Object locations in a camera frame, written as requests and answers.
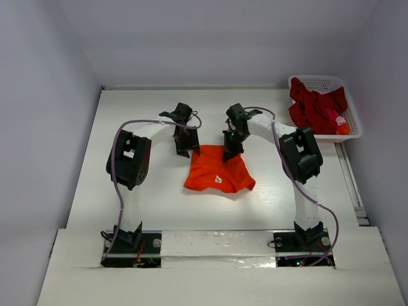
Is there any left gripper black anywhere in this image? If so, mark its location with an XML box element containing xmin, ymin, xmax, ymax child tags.
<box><xmin>173</xmin><ymin>126</ymin><xmax>198</xmax><ymax>158</ymax></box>

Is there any orange t shirt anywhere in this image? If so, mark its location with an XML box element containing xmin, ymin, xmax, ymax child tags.
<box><xmin>184</xmin><ymin>145</ymin><xmax>256</xmax><ymax>193</ymax></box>

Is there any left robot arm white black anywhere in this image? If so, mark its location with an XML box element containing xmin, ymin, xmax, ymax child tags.
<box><xmin>101</xmin><ymin>103</ymin><xmax>202</xmax><ymax>257</ymax></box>

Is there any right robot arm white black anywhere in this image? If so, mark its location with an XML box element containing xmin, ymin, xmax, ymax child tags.
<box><xmin>222</xmin><ymin>103</ymin><xmax>325</xmax><ymax>253</ymax></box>

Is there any dark red t shirt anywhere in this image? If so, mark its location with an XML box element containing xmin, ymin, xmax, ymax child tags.
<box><xmin>289</xmin><ymin>78</ymin><xmax>348</xmax><ymax>135</ymax></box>

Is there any pink cloth in basket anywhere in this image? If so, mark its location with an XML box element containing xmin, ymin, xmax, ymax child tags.
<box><xmin>325</xmin><ymin>108</ymin><xmax>346</xmax><ymax>128</ymax></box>

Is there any white plastic basket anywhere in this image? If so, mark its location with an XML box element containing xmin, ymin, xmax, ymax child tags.
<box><xmin>288</xmin><ymin>75</ymin><xmax>362</xmax><ymax>143</ymax></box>

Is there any small orange cloth in basket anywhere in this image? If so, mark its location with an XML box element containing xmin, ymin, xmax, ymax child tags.
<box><xmin>336</xmin><ymin>123</ymin><xmax>351</xmax><ymax>136</ymax></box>

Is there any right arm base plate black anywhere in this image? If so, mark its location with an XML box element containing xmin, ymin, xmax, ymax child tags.
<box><xmin>268</xmin><ymin>229</ymin><xmax>335</xmax><ymax>268</ymax></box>

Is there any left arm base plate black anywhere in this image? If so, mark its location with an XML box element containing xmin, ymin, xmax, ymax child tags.
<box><xmin>101</xmin><ymin>231</ymin><xmax>162</xmax><ymax>268</ymax></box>

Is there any metal rail at table edge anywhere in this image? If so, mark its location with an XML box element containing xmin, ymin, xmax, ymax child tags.
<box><xmin>335</xmin><ymin>143</ymin><xmax>371</xmax><ymax>227</ymax></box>

